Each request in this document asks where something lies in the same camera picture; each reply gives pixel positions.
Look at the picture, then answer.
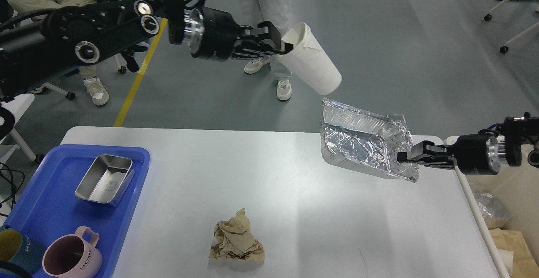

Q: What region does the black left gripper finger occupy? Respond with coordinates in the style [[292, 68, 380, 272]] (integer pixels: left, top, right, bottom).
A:
[[232, 42, 294, 60], [237, 21, 283, 49]]

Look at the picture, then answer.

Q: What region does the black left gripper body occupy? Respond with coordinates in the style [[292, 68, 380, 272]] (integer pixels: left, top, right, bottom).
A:
[[184, 7, 253, 61]]

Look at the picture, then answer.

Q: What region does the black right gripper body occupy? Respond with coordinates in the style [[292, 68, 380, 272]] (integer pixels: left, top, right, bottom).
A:
[[453, 134, 501, 176]]

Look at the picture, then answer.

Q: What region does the white paper cup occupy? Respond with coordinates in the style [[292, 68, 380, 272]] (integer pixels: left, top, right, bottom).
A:
[[275, 22, 342, 96]]

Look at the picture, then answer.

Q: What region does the aluminium foil tray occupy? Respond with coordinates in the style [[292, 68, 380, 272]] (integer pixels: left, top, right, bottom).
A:
[[320, 97, 419, 183]]

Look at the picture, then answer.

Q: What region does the stainless steel rectangular tin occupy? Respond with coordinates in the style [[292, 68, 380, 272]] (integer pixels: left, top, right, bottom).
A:
[[75, 155, 134, 207]]

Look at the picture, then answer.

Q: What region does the brown paper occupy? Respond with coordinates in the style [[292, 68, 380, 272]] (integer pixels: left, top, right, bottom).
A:
[[489, 228, 539, 278], [208, 208, 266, 262]]

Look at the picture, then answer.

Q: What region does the pink home mug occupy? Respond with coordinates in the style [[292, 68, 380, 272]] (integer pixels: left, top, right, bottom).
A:
[[42, 226, 103, 278]]

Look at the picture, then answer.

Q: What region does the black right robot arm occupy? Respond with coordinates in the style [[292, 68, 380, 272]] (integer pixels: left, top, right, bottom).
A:
[[397, 112, 539, 176]]

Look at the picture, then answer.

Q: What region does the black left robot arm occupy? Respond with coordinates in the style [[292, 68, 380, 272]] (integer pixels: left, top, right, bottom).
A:
[[0, 0, 294, 103]]

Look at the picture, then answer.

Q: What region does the standing person in jeans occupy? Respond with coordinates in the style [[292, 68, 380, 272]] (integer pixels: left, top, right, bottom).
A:
[[239, 0, 292, 102]]

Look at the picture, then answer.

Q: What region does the white plastic bin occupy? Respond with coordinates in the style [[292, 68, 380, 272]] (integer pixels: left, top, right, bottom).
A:
[[456, 145, 539, 262]]

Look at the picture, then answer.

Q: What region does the crumpled foil in bin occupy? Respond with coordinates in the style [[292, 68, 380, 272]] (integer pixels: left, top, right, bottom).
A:
[[474, 193, 513, 230]]

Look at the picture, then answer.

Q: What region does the brown paper in bin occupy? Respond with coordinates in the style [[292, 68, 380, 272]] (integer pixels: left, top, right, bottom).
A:
[[489, 228, 539, 278]]

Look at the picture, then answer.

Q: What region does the white side table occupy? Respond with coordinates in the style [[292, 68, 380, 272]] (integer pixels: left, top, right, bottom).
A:
[[0, 94, 45, 163]]

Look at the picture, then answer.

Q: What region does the blue plastic tray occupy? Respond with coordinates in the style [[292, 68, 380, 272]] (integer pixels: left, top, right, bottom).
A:
[[5, 144, 151, 278]]

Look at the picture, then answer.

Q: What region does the dark blue mug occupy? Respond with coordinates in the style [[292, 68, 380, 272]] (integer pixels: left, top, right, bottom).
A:
[[0, 225, 47, 274]]

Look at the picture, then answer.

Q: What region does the black cable bundle left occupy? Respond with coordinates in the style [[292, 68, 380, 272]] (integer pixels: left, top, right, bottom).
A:
[[0, 161, 26, 217]]

